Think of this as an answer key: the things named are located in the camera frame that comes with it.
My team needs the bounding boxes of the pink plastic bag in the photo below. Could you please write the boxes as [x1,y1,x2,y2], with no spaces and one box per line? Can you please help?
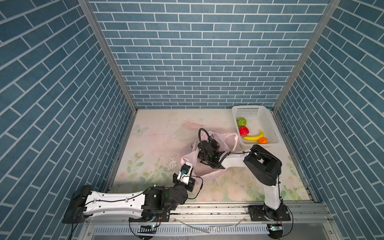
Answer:
[181,128,239,182]

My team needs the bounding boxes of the red apple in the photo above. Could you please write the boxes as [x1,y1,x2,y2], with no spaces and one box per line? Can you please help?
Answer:
[239,126,250,137]

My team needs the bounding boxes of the light green bumpy fruit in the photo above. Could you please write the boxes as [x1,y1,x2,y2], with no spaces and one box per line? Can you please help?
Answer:
[237,117,247,128]

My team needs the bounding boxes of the yellow banana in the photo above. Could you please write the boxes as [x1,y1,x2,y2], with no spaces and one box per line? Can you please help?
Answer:
[243,130,265,141]

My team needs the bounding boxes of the orange tangerine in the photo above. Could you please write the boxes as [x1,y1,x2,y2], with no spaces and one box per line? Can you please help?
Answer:
[258,137,269,144]

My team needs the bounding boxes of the white perforated plastic basket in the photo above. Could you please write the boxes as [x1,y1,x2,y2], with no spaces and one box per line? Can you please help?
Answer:
[232,105,283,148]

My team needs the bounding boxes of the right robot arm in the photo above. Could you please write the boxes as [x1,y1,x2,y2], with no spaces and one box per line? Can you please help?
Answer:
[197,140,286,222]

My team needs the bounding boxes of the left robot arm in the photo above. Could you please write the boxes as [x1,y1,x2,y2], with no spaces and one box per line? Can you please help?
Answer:
[62,174,196,224]

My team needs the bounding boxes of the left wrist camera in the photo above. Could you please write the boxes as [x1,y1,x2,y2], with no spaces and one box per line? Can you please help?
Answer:
[177,163,193,185]

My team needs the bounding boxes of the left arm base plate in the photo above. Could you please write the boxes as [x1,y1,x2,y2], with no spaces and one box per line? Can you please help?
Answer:
[129,209,170,223]

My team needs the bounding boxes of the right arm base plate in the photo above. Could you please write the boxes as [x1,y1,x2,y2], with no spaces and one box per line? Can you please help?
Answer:
[248,205,291,222]

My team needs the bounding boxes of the aluminium front rail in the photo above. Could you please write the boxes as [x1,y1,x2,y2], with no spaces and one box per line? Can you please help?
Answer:
[86,203,334,226]

